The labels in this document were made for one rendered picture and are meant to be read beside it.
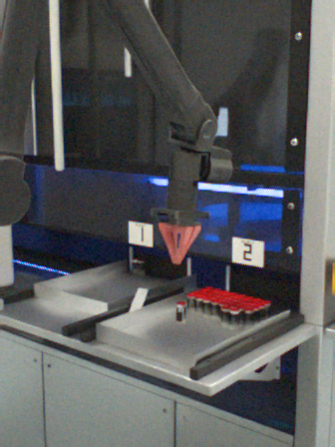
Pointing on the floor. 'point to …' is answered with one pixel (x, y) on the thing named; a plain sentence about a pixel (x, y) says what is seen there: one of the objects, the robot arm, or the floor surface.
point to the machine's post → (318, 235)
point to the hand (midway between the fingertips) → (176, 258)
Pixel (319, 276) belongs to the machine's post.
